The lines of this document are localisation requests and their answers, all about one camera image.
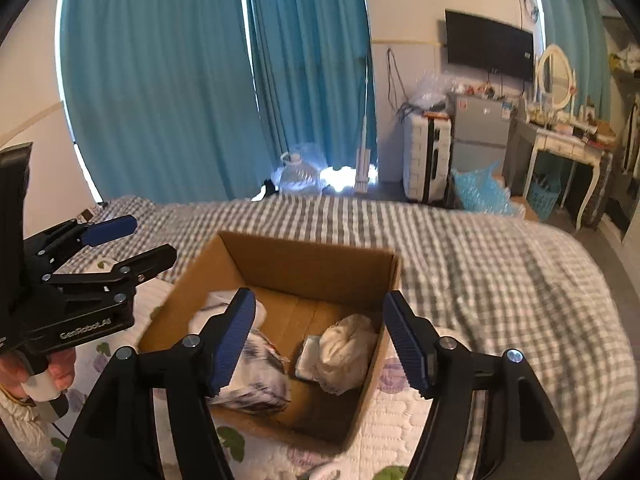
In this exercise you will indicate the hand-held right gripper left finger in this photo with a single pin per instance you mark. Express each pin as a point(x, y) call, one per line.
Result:
point(235, 340)

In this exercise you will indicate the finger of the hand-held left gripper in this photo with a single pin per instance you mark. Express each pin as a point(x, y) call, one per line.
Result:
point(150, 257)
point(112, 228)

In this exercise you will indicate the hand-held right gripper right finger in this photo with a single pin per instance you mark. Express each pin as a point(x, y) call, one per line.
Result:
point(407, 342)

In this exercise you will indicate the black and white patterned cloth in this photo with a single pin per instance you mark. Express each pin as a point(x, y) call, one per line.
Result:
point(260, 365)

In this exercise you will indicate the brown cardboard box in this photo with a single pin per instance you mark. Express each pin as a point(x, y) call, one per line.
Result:
point(280, 280)

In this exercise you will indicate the person's left hand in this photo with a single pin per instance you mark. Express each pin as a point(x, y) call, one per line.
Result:
point(55, 367)

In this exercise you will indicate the grey checked blanket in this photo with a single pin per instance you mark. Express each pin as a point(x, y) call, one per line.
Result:
point(450, 280)

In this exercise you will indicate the white floral quilted sheet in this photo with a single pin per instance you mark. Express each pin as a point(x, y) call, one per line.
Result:
point(150, 410)

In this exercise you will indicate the teal curtain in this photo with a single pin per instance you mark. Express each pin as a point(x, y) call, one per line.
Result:
point(570, 25)
point(160, 75)
point(310, 60)

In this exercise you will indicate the large clear water bottle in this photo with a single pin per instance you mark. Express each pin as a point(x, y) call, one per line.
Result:
point(299, 176)

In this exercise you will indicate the blue bubble wrap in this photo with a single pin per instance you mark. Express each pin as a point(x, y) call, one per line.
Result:
point(482, 190)

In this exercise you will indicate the white suitcase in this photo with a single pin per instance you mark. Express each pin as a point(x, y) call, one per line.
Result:
point(425, 157)

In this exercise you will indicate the blue plastic basket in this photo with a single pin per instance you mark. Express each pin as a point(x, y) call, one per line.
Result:
point(544, 197)

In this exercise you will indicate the white flat mop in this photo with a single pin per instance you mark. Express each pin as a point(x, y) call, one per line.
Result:
point(366, 125)

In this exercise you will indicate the grey mini fridge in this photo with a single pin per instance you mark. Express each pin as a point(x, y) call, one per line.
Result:
point(477, 130)

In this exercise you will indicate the white dressing table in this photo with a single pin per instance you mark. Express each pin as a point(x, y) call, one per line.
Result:
point(560, 145)

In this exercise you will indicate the clear plastic bag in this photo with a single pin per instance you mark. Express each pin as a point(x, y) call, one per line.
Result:
point(427, 91)

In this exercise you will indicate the white oval vanity mirror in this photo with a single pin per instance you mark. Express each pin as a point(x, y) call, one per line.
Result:
point(554, 76)

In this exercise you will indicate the black wall television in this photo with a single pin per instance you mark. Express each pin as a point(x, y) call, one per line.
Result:
point(487, 45)

